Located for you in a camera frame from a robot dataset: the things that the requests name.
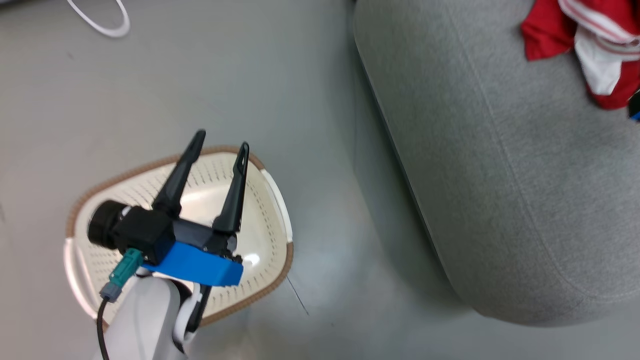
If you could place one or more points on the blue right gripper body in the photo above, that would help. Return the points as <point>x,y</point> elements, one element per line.
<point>635,105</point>

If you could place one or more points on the teal left camera connector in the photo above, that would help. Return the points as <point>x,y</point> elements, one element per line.
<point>122,275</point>

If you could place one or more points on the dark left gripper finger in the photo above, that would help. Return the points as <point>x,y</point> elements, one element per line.
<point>177,180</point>
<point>234,200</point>

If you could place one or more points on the grey fabric sofa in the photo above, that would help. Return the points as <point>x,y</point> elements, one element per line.
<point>500,175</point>

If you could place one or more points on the cream plastic laundry basket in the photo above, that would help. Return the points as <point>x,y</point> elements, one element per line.
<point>260,220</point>

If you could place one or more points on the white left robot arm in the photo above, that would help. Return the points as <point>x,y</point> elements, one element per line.
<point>145,320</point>

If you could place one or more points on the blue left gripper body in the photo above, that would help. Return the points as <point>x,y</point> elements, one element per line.
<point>200,262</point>

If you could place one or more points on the red and white garment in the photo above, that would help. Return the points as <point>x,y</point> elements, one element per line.
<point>610,45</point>

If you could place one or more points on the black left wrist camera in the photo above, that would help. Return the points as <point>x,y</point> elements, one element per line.
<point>140,232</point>

